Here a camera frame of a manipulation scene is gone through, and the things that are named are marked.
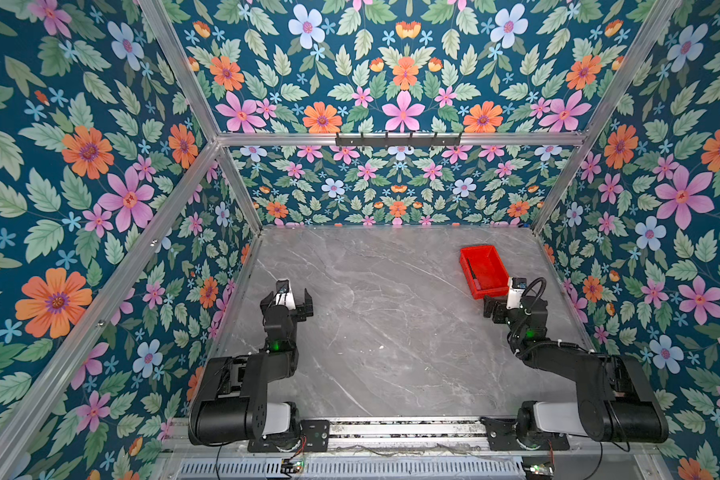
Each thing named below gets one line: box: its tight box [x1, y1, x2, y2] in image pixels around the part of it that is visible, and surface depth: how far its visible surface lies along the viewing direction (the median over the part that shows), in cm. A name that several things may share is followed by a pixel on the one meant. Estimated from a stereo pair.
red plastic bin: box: [459, 245, 509, 300], surface depth 109 cm
